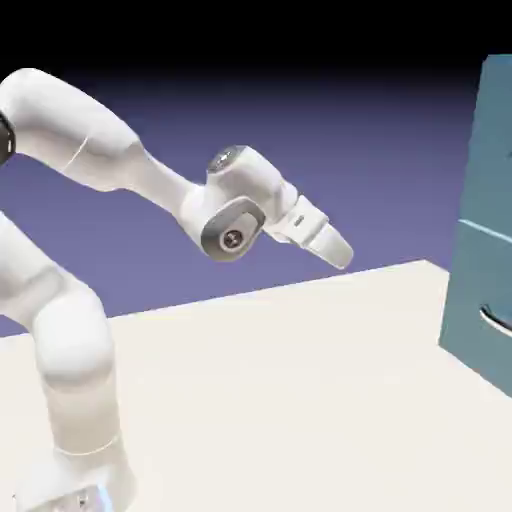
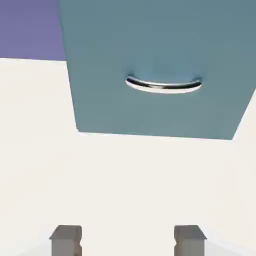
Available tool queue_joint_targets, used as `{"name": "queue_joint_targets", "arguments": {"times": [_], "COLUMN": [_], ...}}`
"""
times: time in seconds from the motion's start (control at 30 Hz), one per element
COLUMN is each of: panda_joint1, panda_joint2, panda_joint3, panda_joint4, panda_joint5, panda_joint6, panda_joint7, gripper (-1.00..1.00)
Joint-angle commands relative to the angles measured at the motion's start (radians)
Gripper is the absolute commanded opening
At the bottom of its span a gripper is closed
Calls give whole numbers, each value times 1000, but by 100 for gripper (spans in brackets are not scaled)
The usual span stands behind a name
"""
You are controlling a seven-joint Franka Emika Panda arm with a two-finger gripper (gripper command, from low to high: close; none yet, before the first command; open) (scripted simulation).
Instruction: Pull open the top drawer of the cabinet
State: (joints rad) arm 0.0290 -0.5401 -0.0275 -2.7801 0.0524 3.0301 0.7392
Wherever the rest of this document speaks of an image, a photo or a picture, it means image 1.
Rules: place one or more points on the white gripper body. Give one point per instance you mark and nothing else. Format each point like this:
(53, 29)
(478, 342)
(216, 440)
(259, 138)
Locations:
(332, 244)

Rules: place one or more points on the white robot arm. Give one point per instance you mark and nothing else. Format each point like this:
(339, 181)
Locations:
(76, 136)

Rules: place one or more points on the small teal drawer front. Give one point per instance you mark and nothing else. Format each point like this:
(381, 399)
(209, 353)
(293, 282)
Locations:
(472, 288)

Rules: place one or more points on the teal painted cabinet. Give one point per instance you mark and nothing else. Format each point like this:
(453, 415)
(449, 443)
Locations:
(480, 280)

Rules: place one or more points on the large teal drawer front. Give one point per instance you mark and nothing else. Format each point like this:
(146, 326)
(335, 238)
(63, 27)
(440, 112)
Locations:
(490, 140)

